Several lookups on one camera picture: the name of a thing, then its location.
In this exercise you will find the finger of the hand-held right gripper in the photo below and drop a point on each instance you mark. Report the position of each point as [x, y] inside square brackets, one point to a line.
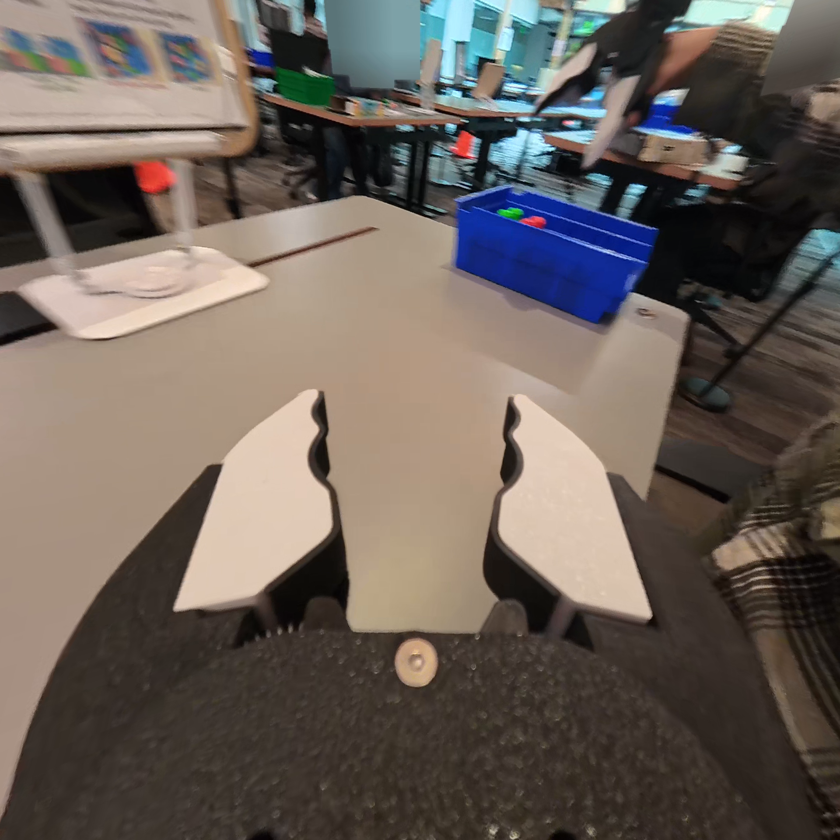
[617, 111]
[574, 79]

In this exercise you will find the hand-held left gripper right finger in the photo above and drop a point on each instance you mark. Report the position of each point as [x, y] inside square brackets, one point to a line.
[564, 525]

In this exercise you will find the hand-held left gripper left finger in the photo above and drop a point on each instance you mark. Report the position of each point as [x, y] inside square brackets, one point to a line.
[262, 512]

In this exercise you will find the blue plastic bin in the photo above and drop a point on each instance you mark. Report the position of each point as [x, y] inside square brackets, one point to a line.
[551, 269]

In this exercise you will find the person's right hand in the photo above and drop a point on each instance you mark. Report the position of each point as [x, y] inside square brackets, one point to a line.
[689, 59]

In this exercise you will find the brown background table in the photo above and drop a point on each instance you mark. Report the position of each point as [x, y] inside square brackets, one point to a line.
[656, 167]
[367, 118]

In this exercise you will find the cardboard box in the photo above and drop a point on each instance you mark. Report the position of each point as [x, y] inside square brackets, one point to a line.
[676, 148]

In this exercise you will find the orange traffic cone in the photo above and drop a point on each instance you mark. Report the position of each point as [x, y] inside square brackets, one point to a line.
[464, 148]
[156, 177]

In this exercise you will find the green block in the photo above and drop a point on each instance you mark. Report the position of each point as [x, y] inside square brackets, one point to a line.
[510, 212]

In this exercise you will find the black tripod stand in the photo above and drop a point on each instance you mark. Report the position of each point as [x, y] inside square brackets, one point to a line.
[709, 394]

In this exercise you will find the person's plaid shirt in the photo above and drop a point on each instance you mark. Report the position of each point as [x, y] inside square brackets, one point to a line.
[787, 590]

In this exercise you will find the white document stand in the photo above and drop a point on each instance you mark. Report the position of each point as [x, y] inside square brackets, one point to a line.
[164, 298]

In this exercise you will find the green plastic bin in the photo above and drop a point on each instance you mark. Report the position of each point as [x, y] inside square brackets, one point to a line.
[305, 85]

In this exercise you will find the wooden instruction board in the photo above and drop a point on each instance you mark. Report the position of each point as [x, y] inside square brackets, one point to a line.
[131, 98]

